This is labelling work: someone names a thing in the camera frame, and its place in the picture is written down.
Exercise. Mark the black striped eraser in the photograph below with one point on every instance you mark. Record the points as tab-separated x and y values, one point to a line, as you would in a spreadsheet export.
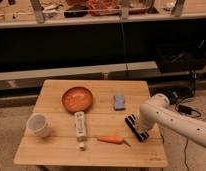
130	121

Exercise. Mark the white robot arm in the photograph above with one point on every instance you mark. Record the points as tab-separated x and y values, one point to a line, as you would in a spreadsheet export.
154	110

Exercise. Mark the blue sponge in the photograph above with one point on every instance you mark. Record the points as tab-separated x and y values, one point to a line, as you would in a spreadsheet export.
119	102

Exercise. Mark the orange plate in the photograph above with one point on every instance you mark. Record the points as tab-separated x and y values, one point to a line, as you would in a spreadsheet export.
77	99

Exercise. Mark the white tube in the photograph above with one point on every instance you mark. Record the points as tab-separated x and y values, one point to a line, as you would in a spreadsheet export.
81	133

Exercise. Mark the wooden table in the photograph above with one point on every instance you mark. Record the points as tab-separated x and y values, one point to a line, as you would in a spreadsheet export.
61	147

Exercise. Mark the orange carrot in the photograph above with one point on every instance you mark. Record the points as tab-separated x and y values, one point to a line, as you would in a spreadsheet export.
113	139

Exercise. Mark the white plastic cup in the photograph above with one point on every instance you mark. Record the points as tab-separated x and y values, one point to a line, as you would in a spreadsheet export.
38	125

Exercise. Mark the black box on floor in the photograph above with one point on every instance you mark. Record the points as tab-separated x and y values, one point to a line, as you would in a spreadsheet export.
179	57

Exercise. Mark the black power adapter with cable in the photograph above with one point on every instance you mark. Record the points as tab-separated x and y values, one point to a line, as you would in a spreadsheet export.
189	112

